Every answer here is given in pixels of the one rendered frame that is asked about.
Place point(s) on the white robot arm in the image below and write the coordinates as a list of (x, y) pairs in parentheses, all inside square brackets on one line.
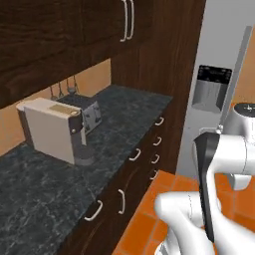
[(229, 154)]

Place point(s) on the dark wood drawer front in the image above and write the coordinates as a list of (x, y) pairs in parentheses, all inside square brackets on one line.
[(151, 127), (148, 146), (146, 164), (124, 167), (144, 182), (89, 235)]

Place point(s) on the silver toaster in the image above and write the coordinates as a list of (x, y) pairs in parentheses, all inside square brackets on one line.
[(91, 114)]

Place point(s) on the dark wood base cupboard door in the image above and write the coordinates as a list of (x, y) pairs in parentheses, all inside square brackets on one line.
[(132, 196)]

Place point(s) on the grey hanging kitchen tool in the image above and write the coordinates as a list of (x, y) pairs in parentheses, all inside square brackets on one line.
[(71, 89), (53, 93), (61, 90)]

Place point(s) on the beige coffee machine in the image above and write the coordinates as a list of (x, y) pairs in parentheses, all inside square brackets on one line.
[(50, 129)]

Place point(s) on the tall dark wood panel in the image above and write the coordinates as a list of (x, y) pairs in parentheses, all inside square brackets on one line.
[(166, 50)]

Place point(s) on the black fridge water dispenser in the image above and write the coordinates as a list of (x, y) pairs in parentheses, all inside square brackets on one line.
[(210, 89)]

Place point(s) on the narrow dark wood cupboard door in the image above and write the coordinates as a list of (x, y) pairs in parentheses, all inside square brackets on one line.
[(142, 20)]

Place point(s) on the wide dark wood cupboard door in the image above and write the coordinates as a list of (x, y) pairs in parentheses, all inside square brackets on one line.
[(50, 36)]

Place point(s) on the grey fridge door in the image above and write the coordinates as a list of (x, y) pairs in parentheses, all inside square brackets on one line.
[(217, 33)]

